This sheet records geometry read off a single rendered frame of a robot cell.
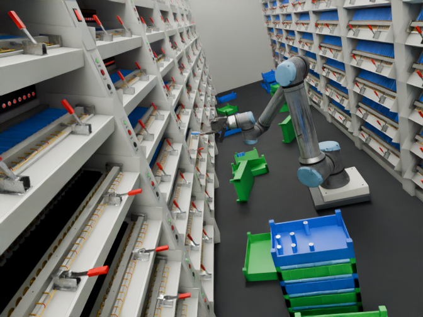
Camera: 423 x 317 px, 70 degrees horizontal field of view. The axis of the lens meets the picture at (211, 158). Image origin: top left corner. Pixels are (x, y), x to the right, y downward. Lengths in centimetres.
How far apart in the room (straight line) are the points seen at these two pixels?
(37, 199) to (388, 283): 145
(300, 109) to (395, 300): 97
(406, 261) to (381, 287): 20
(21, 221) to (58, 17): 56
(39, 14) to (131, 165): 46
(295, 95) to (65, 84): 114
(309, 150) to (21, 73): 147
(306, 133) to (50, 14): 131
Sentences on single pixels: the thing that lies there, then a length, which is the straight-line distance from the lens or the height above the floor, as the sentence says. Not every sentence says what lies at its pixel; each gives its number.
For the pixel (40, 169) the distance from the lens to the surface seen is 63.
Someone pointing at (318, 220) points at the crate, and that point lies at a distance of 142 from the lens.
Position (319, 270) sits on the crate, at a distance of 133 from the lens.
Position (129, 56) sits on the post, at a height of 122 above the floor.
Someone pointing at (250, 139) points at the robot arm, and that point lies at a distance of 204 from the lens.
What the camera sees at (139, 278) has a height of 72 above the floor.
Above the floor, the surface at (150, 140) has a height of 92.
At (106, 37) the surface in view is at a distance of 117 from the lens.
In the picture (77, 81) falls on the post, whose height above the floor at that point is 122.
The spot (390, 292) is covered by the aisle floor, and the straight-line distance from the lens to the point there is 163.
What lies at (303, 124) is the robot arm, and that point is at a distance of 173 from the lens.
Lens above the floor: 125
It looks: 23 degrees down
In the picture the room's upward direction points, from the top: 19 degrees counter-clockwise
